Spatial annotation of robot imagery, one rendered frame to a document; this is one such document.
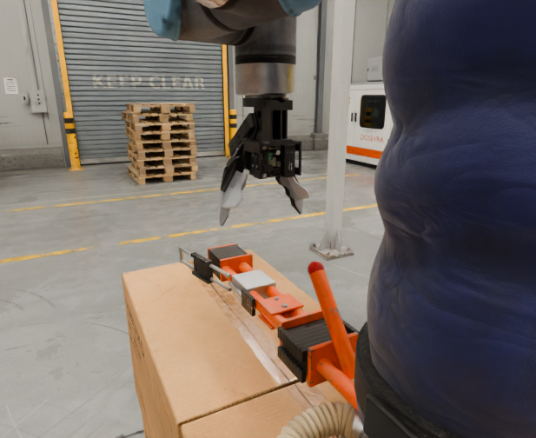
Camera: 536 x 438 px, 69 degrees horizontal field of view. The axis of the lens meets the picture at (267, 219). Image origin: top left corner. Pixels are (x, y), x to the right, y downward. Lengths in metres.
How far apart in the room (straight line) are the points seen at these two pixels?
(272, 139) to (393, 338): 0.36
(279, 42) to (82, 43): 8.83
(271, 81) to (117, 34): 8.90
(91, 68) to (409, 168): 9.14
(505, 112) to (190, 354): 0.70
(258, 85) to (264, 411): 0.50
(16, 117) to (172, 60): 3.37
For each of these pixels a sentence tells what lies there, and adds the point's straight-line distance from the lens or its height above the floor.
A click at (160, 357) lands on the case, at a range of 0.82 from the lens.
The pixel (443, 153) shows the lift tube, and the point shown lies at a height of 1.39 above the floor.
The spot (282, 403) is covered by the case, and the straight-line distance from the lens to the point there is 0.70.
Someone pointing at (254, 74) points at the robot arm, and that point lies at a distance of 0.58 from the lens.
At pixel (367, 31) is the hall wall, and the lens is 12.24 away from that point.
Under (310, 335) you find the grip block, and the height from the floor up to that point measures 1.09.
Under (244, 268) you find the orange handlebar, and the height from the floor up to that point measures 1.08.
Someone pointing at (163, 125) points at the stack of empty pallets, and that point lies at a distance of 6.95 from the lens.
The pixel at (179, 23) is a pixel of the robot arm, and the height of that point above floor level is 1.50.
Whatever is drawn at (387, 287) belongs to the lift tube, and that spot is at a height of 1.29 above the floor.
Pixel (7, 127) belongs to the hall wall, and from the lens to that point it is 9.47.
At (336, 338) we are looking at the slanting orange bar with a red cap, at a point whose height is 1.12.
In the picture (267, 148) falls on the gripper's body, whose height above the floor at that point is 1.34.
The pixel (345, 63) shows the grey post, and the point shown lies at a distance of 3.53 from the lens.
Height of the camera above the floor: 1.42
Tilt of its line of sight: 17 degrees down
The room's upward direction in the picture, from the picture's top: straight up
